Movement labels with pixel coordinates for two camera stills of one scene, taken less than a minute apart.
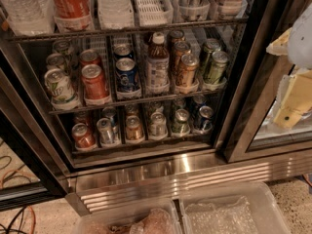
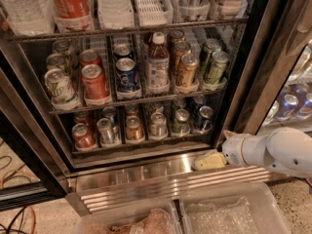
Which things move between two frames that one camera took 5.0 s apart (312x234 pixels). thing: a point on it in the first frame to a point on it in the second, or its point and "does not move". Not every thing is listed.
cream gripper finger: (294, 98) to (228, 134)
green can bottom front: (180, 126) does not move
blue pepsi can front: (205, 123) does not move
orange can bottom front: (133, 129) does not move
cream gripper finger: (279, 47) to (213, 161)
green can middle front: (217, 66) does not move
